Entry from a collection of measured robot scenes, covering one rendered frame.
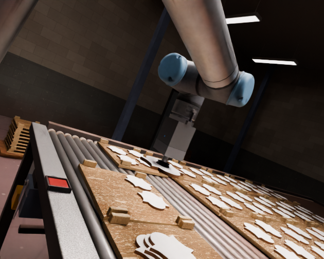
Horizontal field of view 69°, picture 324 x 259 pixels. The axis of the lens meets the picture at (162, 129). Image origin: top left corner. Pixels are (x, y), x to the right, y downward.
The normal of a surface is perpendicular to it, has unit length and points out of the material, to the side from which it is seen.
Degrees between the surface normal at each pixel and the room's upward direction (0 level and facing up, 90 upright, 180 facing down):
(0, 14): 90
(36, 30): 90
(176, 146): 90
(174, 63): 90
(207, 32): 130
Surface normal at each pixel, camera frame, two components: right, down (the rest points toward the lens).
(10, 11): 0.87, 0.42
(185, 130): 0.41, 0.22
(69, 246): 0.38, -0.92
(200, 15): 0.25, 0.83
